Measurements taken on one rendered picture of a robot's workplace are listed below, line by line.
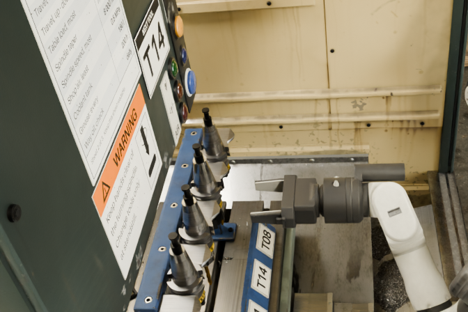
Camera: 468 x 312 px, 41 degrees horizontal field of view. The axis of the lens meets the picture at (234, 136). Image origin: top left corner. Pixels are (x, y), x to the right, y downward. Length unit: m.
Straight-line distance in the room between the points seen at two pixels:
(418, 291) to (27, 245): 0.90
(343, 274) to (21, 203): 1.36
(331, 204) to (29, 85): 0.85
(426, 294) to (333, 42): 0.66
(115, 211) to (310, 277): 1.19
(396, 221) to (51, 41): 0.85
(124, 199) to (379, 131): 1.25
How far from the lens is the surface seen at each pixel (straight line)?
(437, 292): 1.23
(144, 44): 0.65
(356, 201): 1.20
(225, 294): 1.47
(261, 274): 1.44
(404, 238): 1.19
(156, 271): 1.12
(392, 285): 1.77
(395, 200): 1.19
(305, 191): 1.23
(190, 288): 1.08
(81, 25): 0.51
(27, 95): 0.43
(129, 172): 0.59
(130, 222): 0.59
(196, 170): 1.20
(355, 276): 1.71
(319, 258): 1.72
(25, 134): 0.42
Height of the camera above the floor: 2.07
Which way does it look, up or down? 39 degrees down
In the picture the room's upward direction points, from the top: 10 degrees counter-clockwise
